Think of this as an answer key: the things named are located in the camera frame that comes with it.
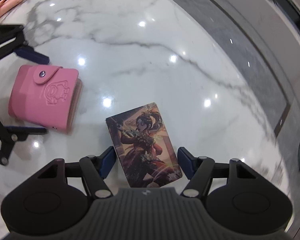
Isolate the pink snap card wallet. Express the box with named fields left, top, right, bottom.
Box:
left=8, top=64, right=82, bottom=133

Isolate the illustrated card box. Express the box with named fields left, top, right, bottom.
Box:
left=106, top=102, right=183, bottom=188

